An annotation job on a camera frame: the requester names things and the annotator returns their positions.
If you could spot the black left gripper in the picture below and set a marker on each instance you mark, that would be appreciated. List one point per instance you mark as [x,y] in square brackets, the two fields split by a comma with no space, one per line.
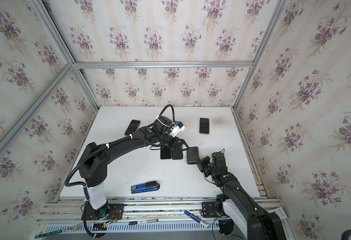
[175,146]

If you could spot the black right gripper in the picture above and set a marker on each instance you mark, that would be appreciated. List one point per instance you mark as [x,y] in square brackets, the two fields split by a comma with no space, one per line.
[203,162]

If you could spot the black phone case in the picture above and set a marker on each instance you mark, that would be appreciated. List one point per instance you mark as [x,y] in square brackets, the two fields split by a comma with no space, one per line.
[176,155]

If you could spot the black phone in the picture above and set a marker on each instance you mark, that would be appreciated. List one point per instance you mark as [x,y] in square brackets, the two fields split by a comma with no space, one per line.
[165,153]
[192,155]

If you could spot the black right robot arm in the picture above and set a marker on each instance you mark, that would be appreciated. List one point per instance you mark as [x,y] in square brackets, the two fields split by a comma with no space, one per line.
[234,202]

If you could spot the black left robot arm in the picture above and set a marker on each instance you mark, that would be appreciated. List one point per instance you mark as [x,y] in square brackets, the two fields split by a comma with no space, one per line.
[93,164]

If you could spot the dark phone at right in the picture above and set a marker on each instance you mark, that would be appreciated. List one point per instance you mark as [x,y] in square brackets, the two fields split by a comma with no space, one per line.
[204,126]

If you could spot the pink-edged phone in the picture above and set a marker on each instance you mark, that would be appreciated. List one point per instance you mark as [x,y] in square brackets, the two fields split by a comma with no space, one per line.
[132,127]

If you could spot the blue black stapler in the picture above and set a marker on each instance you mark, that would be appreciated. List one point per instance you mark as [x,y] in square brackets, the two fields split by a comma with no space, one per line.
[145,187]

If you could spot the blue marker pen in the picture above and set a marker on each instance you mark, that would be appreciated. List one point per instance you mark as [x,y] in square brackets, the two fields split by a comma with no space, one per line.
[196,219]

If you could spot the black round connector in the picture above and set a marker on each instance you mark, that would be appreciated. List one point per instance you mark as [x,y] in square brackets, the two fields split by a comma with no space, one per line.
[226,227]

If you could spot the blue white cardboard box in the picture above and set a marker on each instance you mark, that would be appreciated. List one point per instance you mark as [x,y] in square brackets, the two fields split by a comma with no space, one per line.
[281,213]

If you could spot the black thin pen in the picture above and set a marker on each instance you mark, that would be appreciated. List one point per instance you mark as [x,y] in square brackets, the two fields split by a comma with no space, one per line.
[132,223]

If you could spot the green metal ruler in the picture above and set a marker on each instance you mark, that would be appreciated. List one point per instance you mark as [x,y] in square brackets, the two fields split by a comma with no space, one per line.
[42,235]

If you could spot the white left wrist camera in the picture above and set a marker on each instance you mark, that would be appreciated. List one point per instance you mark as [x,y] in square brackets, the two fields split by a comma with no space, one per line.
[176,128]

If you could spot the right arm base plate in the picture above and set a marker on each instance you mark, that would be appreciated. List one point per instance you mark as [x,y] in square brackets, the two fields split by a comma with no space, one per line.
[210,210]

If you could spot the aluminium rail base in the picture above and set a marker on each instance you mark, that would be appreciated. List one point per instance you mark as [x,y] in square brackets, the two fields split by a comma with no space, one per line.
[70,210]

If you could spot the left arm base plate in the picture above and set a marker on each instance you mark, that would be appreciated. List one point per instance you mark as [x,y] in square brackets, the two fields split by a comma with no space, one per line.
[106,212]

